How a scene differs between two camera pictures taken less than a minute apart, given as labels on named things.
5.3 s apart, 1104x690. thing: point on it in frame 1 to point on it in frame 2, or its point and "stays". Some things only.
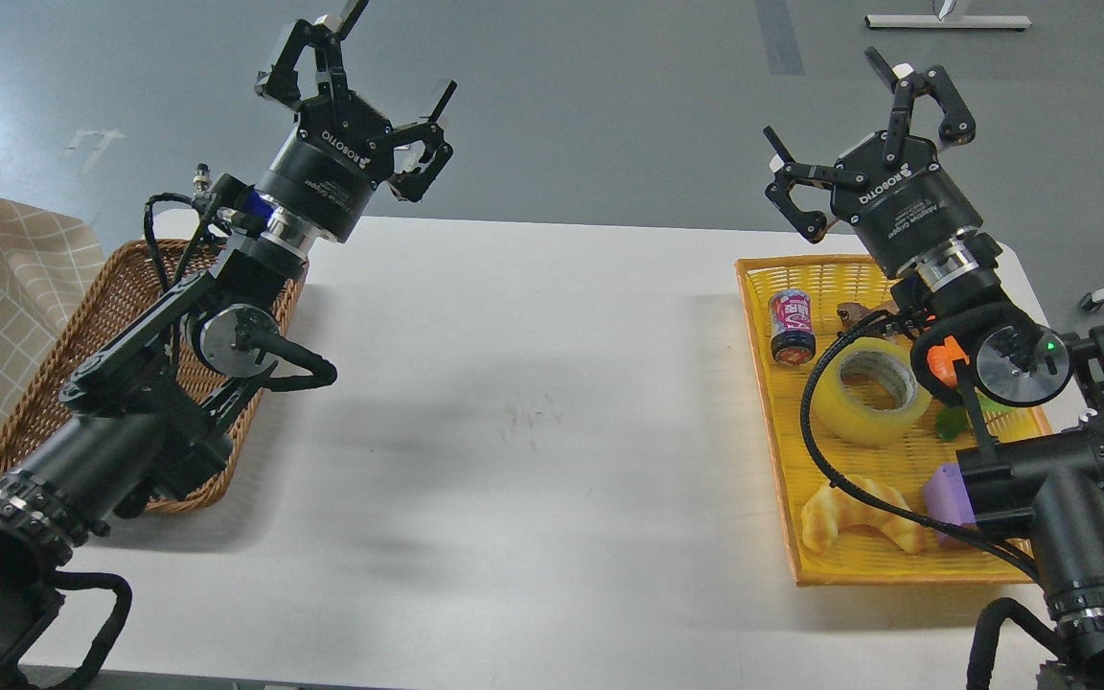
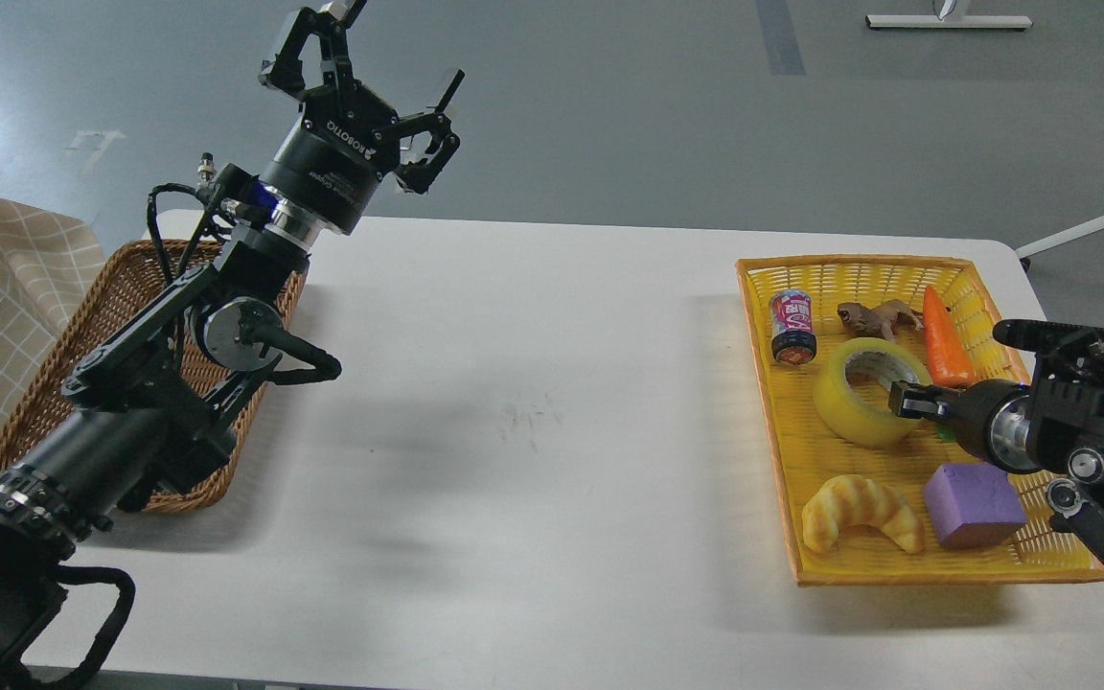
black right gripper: (908, 202) to (997, 419)
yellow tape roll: (855, 424) stays
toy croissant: (828, 510) stays
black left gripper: (331, 172) stays
